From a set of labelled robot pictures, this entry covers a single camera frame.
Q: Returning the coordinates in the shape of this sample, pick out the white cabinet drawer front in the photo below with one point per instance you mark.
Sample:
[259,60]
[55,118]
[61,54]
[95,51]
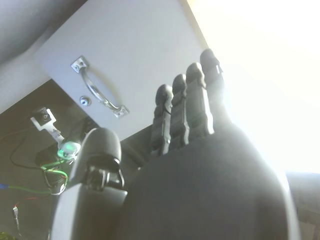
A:
[140,50]

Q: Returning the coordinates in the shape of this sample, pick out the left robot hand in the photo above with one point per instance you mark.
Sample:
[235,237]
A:
[200,195]

